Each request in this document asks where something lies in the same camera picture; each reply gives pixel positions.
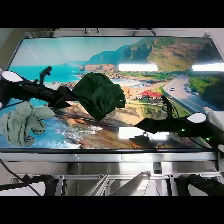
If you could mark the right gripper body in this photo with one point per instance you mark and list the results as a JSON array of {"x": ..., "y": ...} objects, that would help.
[{"x": 156, "y": 126}]

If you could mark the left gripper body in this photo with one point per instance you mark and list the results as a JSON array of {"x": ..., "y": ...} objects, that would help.
[{"x": 61, "y": 97}]

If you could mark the dark green T-shirt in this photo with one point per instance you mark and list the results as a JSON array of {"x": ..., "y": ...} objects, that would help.
[{"x": 100, "y": 95}]

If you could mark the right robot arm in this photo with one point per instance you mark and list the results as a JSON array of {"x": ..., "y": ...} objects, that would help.
[{"x": 203, "y": 128}]

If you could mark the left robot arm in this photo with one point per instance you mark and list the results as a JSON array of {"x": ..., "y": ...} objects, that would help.
[{"x": 26, "y": 89}]

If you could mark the pale green garment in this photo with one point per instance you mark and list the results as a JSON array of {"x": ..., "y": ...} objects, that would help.
[{"x": 20, "y": 123}]

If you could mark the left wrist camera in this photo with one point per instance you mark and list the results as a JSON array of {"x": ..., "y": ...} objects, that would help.
[{"x": 44, "y": 74}]

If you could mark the silver frame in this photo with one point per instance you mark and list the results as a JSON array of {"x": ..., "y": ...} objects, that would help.
[{"x": 110, "y": 158}]

